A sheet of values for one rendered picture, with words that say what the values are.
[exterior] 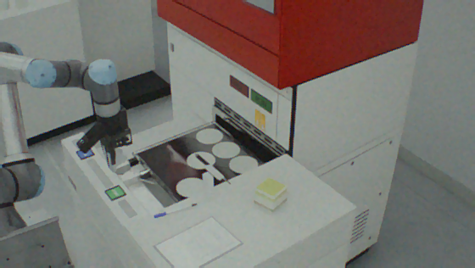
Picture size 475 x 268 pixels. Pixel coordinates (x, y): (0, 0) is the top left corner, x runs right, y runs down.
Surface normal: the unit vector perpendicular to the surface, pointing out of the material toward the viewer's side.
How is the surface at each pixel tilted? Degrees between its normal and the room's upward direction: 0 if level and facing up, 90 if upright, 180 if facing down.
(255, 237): 0
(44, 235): 90
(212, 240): 0
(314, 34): 90
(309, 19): 90
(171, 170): 0
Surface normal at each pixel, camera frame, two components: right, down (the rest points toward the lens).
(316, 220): 0.00, -0.83
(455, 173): -0.81, 0.33
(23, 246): 0.54, 0.47
